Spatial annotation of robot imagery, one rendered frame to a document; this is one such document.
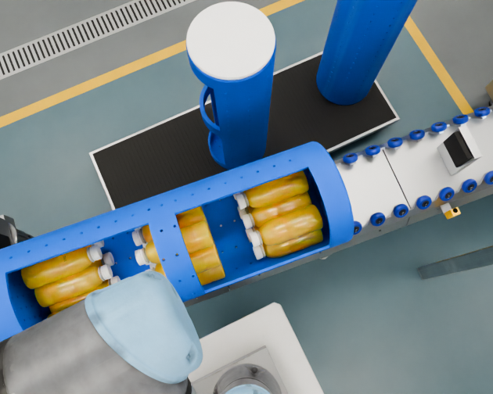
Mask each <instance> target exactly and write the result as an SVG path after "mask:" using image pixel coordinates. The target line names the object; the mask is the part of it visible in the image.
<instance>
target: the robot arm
mask: <svg viewBox="0 0 493 394"><path fill-rule="evenodd" d="M202 360H203V350H202V346H201V344H200V340H199V337H198V334H197V333H196V329H195V327H194V325H193V322H192V320H191V318H190V317H189V315H188V313H187V310H186V308H185V305H184V304H183V302H182V300H181V298H180V296H179V295H178V293H177V292H176V290H175V288H174V286H173V285H172V284H171V283H170V282H169V280H168V279H167V278H166V277H165V276H163V275H162V274H161V273H158V272H156V271H152V270H149V271H144V272H142V273H139V274H136V275H135V276H132V277H128V278H125V279H123V280H121V281H119V282H117V283H114V284H112V285H110V286H108V287H105V288H103V289H99V290H95V291H94V292H91V293H90V294H88V295H87V296H86V298H85V299H83V300H81V301H80V302H79V303H76V304H74V305H73V306H70V307H68V308H66V309H65V310H62V311H60V312H58V313H56V314H54V315H52V316H51V317H49V318H47V319H45V320H43V321H41V322H39V323H37V324H35V325H33V326H31V327H29V328H27V329H25V330H23V331H22V332H20V333H18V334H16V335H13V336H11V337H9V338H7V339H4V340H3V341H1V342H0V394H197V393H196V390H195V389H194V388H193V385H192V384H191V382H190V380H189V378H188V376H189V374H190V373H191V372H193V371H194V370H196V369H197V368H198V367H199V366H200V365H201V363H202ZM212 394H282V392H281V389H280V387H279V384H278V382H277V381H276V379H275V378H274V376H273V375H272V374H271V373H270V372H269V371H267V370H266V369H264V368H263V367H260V366H258V365H256V364H239V365H236V366H234V367H231V368H229V369H228V370H227V371H226V372H225V373H224V374H223V375H222V376H221V377H220V378H219V379H218V381H217V383H216V385H215V387H214V391H213V393H212Z"/></svg>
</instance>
